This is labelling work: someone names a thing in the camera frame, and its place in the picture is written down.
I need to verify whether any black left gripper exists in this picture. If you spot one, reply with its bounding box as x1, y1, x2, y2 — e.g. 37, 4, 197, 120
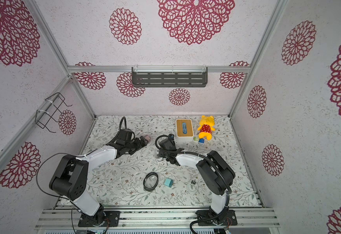
126, 136, 149, 156

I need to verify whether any black rimmed round lid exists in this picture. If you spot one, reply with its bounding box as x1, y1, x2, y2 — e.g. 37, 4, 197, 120
143, 172, 159, 192

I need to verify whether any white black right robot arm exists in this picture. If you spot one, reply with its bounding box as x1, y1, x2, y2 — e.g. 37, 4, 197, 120
155, 135, 235, 215

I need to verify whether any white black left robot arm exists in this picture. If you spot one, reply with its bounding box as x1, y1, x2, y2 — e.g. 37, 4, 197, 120
49, 129, 151, 217

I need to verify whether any white wooden-top tissue box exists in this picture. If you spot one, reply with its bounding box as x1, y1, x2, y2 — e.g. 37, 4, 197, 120
175, 119, 194, 142

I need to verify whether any teal charger plug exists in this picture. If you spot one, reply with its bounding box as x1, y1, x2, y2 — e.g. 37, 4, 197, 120
164, 178, 173, 188

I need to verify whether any yellow plush bear toy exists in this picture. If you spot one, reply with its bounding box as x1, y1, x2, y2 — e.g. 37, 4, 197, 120
197, 116, 215, 140

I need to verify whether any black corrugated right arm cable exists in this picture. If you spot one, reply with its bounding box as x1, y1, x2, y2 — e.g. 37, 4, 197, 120
154, 134, 233, 234

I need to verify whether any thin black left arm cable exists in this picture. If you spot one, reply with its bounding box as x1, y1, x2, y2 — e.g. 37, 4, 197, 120
35, 116, 127, 234

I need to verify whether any grey wall shelf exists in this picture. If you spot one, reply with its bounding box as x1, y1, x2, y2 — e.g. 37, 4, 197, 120
131, 67, 208, 88

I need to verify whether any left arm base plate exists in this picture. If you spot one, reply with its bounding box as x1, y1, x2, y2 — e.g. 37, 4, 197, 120
78, 211, 121, 227

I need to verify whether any black wire wall rack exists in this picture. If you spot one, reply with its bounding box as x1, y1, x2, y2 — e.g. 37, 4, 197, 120
35, 92, 73, 134

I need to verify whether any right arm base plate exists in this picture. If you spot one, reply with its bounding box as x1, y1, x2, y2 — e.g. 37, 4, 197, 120
196, 210, 238, 226

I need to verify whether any aluminium front rail frame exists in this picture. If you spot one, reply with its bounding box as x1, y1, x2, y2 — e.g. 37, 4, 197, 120
34, 207, 280, 234

